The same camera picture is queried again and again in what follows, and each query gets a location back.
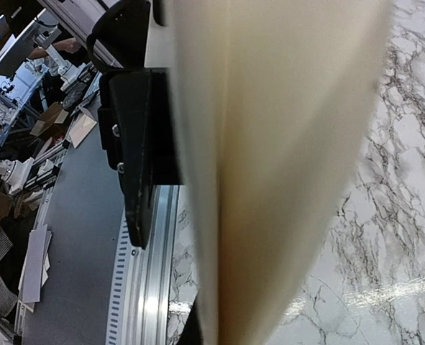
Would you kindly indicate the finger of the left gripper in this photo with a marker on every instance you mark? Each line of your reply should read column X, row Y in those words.
column 136, row 129

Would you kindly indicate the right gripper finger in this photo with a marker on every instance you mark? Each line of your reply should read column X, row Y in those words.
column 192, row 333

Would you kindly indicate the beige letter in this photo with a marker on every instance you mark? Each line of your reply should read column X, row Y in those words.
column 271, row 101

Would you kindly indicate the aluminium front rail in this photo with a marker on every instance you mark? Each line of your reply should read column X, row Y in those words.
column 140, row 285

